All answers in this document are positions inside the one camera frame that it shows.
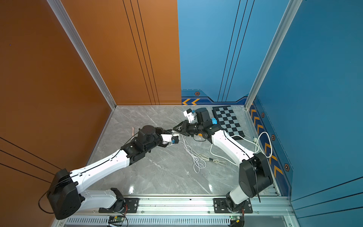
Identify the aluminium corner post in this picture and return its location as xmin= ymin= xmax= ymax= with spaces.
xmin=244 ymin=0 xmax=302 ymax=110
xmin=47 ymin=0 xmax=117 ymax=111

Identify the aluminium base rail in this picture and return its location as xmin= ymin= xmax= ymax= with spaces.
xmin=52 ymin=195 xmax=299 ymax=227

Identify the aluminium corner post right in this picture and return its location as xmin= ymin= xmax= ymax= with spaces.
xmin=244 ymin=0 xmax=302 ymax=110

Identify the black grey chessboard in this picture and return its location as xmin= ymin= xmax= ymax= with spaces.
xmin=212 ymin=106 xmax=245 ymax=140

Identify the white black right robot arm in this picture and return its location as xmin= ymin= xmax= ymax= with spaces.
xmin=173 ymin=108 xmax=273 ymax=213

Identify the blue toy microphone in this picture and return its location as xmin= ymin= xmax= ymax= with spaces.
xmin=211 ymin=118 xmax=218 ymax=124

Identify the white power strip cord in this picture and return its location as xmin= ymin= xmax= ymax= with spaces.
xmin=209 ymin=131 xmax=273 ymax=168

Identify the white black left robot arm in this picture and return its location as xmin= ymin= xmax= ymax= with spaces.
xmin=45 ymin=125 xmax=179 ymax=220

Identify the white USB charging cable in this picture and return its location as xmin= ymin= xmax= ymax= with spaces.
xmin=167 ymin=133 xmax=208 ymax=174

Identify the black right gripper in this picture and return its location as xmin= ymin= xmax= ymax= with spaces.
xmin=172 ymin=120 xmax=204 ymax=137

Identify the aluminium corner post left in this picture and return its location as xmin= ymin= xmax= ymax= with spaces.
xmin=47 ymin=0 xmax=117 ymax=111

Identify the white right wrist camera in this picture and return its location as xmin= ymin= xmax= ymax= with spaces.
xmin=183 ymin=109 xmax=196 ymax=124

